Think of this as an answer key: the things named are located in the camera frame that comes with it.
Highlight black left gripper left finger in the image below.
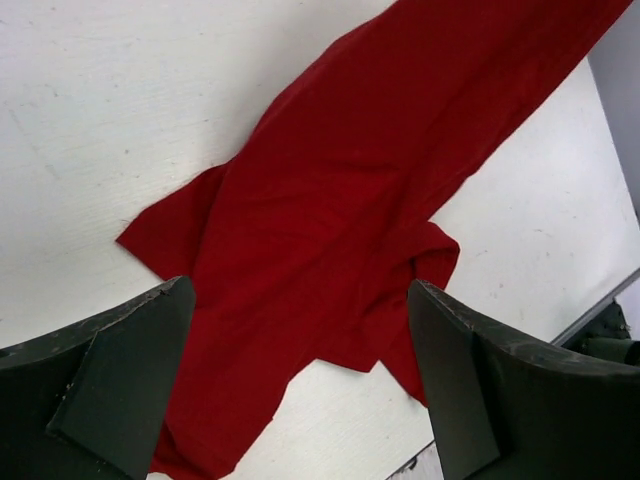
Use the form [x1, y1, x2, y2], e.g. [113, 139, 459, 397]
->
[1, 277, 195, 479]

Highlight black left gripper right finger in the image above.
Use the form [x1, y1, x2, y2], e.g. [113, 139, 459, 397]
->
[407, 281, 639, 479]

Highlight red t shirt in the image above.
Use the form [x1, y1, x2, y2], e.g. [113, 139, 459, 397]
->
[118, 0, 627, 479]

